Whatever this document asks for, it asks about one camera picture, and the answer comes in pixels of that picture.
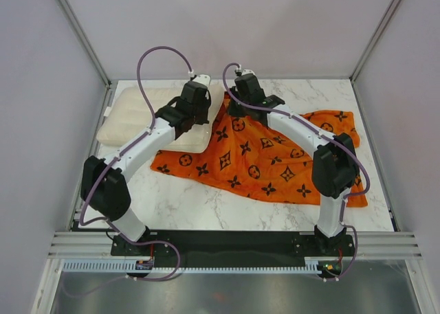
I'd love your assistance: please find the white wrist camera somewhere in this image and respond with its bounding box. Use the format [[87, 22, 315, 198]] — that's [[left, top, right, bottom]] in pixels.
[[188, 71, 211, 87], [234, 65, 255, 77]]

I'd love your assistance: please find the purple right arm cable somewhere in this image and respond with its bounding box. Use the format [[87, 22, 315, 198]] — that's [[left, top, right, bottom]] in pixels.
[[222, 63, 371, 281]]

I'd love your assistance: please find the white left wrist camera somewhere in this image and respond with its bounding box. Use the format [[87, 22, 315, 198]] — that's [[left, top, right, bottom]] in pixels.
[[188, 71, 211, 87]]

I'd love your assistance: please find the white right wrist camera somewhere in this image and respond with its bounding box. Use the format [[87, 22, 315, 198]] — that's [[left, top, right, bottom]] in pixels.
[[234, 65, 255, 77]]

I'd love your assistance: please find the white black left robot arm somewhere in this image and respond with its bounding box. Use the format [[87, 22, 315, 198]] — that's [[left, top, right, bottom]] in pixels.
[[80, 74, 212, 255]]

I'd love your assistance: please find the orange black patterned pillowcase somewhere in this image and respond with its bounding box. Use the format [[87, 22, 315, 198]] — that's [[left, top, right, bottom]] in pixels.
[[150, 92, 369, 209]]

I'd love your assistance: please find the cream white pillow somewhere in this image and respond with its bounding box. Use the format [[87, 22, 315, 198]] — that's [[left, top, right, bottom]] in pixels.
[[96, 85, 223, 153]]

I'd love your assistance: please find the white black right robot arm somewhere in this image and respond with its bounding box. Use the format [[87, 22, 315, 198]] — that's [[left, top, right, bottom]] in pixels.
[[230, 70, 360, 256]]

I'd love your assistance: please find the white slotted cable duct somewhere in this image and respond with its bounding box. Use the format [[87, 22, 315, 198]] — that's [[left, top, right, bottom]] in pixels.
[[62, 257, 321, 274]]

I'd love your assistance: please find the aluminium enclosure frame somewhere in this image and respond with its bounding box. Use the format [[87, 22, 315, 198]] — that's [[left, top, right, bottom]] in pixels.
[[31, 0, 439, 313]]

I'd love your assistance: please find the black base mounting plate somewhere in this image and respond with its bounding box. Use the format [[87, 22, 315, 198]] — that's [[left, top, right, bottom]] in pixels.
[[111, 229, 355, 267]]

